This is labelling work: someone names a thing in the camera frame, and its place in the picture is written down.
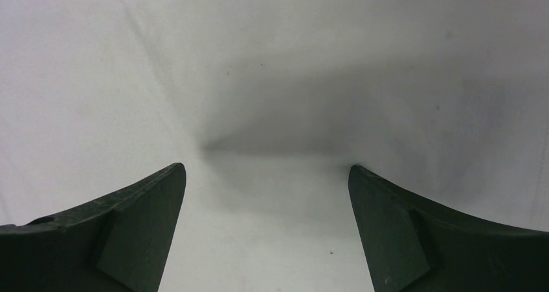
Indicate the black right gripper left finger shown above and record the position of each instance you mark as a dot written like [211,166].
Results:
[117,242]

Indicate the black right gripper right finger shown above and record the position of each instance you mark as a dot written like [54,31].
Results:
[412,243]

